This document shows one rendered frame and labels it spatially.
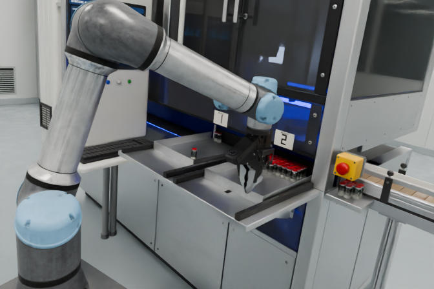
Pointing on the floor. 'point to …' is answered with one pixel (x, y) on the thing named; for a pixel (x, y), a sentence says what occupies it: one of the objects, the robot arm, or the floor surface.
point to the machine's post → (334, 117)
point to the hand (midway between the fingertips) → (245, 189)
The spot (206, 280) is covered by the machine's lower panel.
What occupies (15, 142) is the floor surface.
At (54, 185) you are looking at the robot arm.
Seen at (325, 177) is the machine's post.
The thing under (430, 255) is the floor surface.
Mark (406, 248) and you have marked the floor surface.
